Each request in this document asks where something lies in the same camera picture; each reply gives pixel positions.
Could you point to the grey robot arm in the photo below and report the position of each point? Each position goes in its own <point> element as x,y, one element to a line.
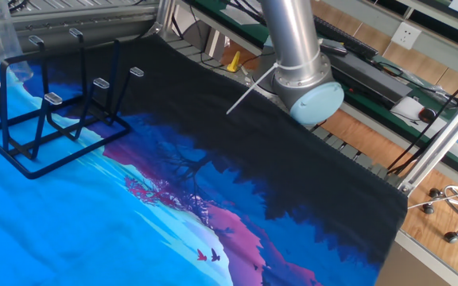
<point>292,47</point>

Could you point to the black metal cup rack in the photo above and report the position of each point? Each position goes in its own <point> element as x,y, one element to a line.
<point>4,99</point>

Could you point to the blue landscape print cloth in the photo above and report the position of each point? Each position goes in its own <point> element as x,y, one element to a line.
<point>173,198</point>

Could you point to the yellow plastic object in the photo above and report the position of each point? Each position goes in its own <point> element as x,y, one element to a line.
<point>234,63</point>

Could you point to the clear plastic bag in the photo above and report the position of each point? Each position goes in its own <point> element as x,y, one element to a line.
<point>241,14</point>

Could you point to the black remote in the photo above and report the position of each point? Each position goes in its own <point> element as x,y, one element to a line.
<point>333,47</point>

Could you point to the grey metal box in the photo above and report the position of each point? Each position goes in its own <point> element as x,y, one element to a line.
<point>368,77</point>

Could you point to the white paper sheet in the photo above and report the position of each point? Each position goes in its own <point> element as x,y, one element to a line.
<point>408,109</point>

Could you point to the black computer mouse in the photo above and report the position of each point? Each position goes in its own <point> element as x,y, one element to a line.
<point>427,115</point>

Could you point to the white wall socket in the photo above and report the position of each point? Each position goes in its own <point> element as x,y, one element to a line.
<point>406,35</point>

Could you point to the aluminium frame beam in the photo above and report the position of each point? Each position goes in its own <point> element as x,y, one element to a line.
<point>439,143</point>

